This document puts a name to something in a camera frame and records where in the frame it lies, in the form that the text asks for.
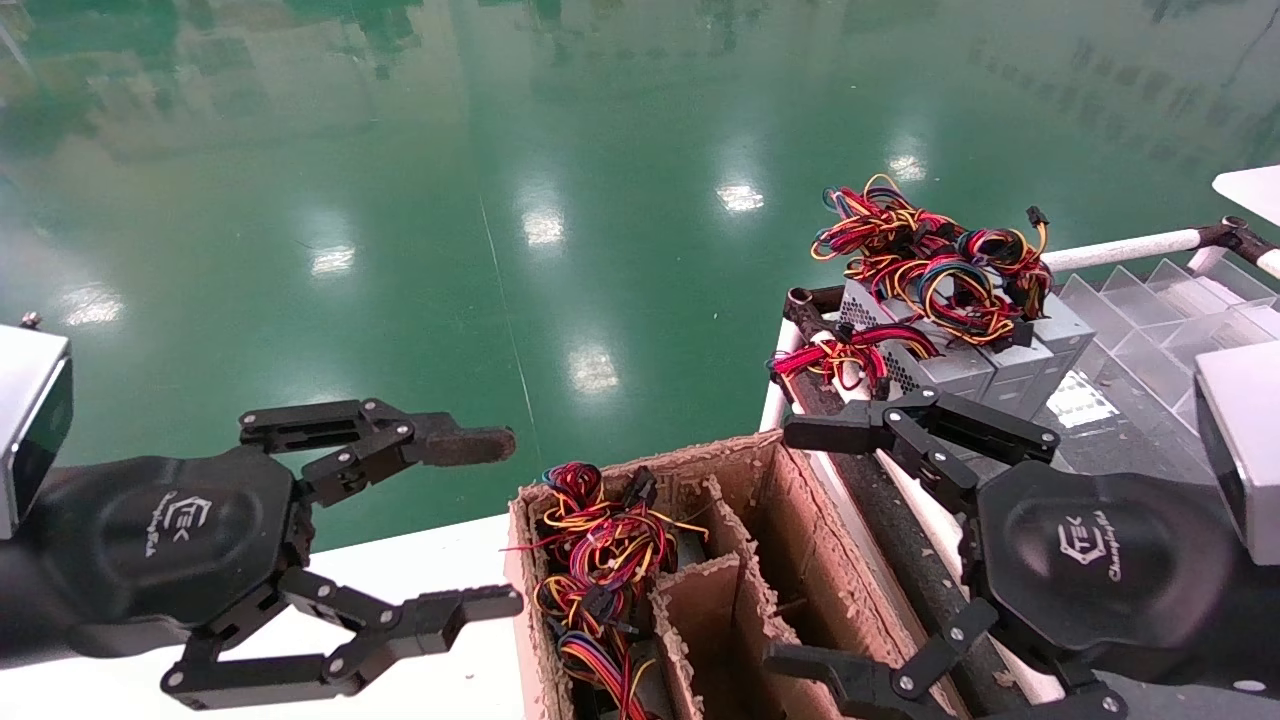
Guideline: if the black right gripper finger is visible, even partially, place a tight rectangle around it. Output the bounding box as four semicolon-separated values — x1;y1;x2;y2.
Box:
783;385;1061;517
765;598;1131;720

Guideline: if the red wire bundle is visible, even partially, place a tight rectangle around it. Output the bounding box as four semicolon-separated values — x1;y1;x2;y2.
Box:
768;322;943;399

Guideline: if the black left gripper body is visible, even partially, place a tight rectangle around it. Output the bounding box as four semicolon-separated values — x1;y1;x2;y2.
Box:
38;445;314;658

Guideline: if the brown cardboard divider box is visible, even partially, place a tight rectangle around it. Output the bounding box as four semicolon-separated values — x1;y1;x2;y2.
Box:
505;430;976;720

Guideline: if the gray power supply unit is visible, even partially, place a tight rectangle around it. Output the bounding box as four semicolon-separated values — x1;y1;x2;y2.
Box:
838;278;998;401
1030;293;1098;401
985;340;1053;419

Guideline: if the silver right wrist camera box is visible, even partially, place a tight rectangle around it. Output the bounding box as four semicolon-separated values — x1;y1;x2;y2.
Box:
1193;340;1280;567

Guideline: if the clear acrylic divider tray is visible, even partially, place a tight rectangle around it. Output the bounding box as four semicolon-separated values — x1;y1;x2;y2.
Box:
1055;255;1280;481

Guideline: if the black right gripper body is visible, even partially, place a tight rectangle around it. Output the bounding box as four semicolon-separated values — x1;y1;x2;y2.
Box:
962;460;1249;693

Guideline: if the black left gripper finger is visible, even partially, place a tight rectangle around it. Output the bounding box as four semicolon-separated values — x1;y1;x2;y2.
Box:
160;568;525;712
238;398;518;507

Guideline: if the black pipe joint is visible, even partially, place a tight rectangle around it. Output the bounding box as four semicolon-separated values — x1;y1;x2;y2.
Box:
1195;215;1280;267
785;285;849;346

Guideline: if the gray rack shelf panel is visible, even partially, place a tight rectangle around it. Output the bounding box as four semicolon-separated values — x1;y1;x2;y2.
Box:
1040;370;1216;491

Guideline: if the multicoloured wire bundle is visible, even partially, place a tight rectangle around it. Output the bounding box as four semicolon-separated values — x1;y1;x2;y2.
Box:
900;205;1053;346
810;175;966;301
508;462;713;591

